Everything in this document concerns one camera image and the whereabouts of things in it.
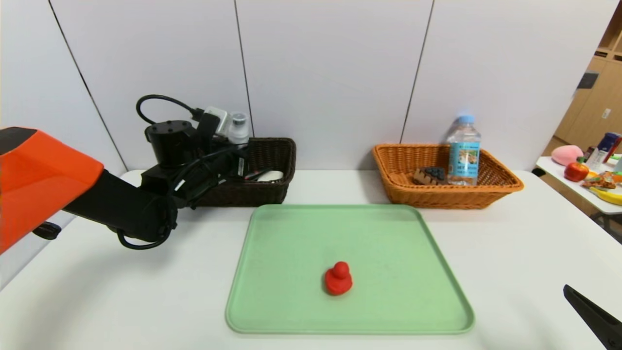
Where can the light wooden cabinet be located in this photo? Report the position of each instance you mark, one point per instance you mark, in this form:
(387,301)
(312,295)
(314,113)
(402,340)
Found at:
(595,112)

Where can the pink peach toy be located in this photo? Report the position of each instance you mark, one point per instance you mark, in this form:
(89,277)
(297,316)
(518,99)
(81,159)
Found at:
(566,155)

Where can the red rubber duck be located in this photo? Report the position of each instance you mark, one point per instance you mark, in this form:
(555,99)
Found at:
(338,282)

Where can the white soap bar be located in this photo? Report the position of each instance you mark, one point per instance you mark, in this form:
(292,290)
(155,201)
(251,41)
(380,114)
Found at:
(272,176)

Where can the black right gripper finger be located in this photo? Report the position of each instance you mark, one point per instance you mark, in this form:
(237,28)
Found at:
(597,318)

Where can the white side table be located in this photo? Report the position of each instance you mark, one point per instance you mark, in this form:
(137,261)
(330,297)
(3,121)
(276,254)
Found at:
(566,187)

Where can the red apple toy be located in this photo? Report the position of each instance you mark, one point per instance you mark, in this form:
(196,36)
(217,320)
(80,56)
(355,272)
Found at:
(576,171)

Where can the orange wicker basket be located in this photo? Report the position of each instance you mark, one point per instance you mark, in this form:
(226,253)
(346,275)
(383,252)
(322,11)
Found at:
(437,194)

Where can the white lotion bottle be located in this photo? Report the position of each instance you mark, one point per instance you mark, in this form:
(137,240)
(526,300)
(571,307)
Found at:
(238,129)

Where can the dark brown wicker basket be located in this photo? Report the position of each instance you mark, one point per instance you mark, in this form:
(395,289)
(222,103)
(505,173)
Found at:
(267,189)

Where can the light green plastic tray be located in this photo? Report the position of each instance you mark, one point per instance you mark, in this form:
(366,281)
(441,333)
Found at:
(388,272)

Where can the black and orange left arm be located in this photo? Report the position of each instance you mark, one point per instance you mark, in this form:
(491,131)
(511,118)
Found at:
(73,189)

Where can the chocolate blueberry cake slice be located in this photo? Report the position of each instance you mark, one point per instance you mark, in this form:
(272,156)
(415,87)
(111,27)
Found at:
(430,176)

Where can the clear water bottle blue label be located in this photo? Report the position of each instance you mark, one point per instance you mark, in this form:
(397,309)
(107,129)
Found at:
(464,150)

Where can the small white bottle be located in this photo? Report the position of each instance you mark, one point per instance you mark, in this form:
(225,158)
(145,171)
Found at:
(593,159)

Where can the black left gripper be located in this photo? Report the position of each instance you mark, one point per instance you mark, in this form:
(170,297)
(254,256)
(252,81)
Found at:
(241,166)

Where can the yellow banana toy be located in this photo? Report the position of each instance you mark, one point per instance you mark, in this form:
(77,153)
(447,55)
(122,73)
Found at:
(610,197)

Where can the grey wall box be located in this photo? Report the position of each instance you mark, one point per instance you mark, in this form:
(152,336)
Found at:
(588,80)

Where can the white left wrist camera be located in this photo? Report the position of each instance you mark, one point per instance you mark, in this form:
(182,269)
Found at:
(216,121)

